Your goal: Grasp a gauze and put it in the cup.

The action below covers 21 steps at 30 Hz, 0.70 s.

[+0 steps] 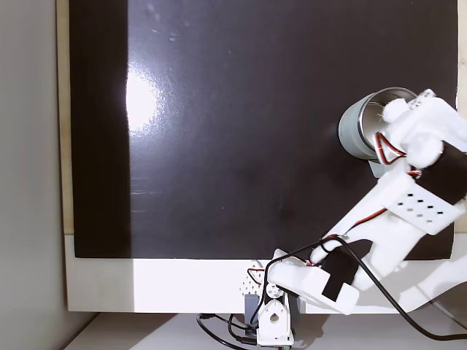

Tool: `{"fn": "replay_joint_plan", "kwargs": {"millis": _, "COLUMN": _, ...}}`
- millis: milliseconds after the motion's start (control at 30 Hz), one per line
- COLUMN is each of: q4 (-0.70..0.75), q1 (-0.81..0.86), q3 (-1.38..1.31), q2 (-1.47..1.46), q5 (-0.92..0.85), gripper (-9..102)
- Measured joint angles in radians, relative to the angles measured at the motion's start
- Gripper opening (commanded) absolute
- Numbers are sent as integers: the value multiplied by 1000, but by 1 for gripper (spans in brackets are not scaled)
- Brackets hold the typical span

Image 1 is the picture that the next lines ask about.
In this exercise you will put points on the white gauze roll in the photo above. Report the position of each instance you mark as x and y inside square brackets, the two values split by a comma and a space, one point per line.
[394, 109]

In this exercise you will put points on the grey metal cup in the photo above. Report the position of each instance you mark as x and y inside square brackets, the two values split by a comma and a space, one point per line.
[354, 127]

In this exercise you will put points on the black table mat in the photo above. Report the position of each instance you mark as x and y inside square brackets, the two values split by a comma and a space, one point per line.
[255, 146]

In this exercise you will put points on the grey table clamp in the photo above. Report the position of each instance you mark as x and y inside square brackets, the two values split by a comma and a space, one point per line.
[251, 308]

